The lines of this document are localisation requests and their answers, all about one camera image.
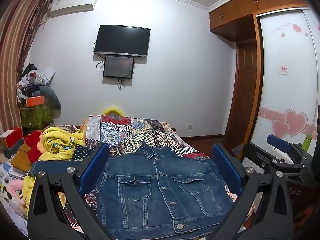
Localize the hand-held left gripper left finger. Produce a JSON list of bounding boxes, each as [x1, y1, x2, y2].
[[27, 144, 118, 240]]

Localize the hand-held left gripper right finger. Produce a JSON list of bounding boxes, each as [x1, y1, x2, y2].
[[204, 143, 294, 240]]

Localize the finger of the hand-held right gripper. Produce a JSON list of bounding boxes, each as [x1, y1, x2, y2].
[[266, 134, 314, 162], [240, 142, 309, 178]]

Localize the blue denim jacket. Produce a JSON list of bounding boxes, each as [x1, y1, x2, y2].
[[94, 141, 237, 240]]

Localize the grey cloth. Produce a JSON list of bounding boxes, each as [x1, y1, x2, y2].
[[232, 144, 244, 159]]

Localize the green bottle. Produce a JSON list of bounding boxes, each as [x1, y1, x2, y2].
[[302, 134, 313, 152]]

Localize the patchwork patterned bedspread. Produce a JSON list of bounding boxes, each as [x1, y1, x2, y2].
[[60, 114, 253, 240]]

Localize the yellow cartoon fleece blanket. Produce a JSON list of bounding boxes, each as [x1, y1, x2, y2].
[[22, 126, 85, 218]]

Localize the wooden wardrobe with white doors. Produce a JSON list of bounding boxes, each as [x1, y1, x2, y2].
[[209, 0, 320, 160]]

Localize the yellow plush object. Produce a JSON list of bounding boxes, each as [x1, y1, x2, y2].
[[103, 106, 124, 117]]

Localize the red plush toy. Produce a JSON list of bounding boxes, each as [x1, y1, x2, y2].
[[24, 130, 44, 163]]

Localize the brown cardboard box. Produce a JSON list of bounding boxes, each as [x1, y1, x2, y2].
[[11, 142, 32, 172]]

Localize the grey cushion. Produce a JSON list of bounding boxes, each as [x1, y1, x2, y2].
[[40, 85, 62, 118]]

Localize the dark grey case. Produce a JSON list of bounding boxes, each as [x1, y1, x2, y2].
[[2, 140, 24, 159]]

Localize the red box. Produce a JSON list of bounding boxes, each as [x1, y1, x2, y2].
[[0, 127, 23, 149]]

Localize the pile of printed papers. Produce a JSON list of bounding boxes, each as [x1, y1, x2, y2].
[[0, 160, 28, 230]]

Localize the orange box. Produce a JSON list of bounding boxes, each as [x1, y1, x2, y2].
[[26, 95, 45, 107]]

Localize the pile of clutter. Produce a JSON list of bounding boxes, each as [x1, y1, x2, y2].
[[16, 63, 56, 105]]

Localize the brown striped curtain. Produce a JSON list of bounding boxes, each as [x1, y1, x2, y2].
[[0, 0, 53, 133]]

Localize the white air conditioner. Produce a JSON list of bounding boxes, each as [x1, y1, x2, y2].
[[49, 0, 98, 18]]

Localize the small black wall monitor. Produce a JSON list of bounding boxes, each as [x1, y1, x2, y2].
[[103, 55, 135, 78]]

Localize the black wall television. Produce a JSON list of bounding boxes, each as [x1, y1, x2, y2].
[[94, 24, 151, 58]]

